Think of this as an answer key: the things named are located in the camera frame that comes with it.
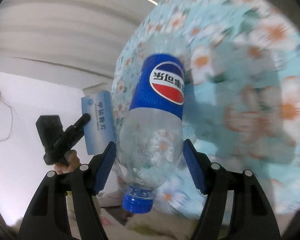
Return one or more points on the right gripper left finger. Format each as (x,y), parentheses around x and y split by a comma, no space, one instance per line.
(47,216)

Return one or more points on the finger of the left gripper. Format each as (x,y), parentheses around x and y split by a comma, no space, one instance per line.
(72,135)

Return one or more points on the blue white toothpaste box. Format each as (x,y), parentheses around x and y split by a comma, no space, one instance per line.
(99,131)

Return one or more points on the clear Pepsi plastic bottle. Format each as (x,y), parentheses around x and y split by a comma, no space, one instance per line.
(150,142)

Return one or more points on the person's left hand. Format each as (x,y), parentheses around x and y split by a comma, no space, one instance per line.
(73,163)

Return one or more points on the white curtain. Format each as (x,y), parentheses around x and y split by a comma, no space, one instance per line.
(69,42)

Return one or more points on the floral blue bed sheet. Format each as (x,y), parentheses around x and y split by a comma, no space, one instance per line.
(242,105)

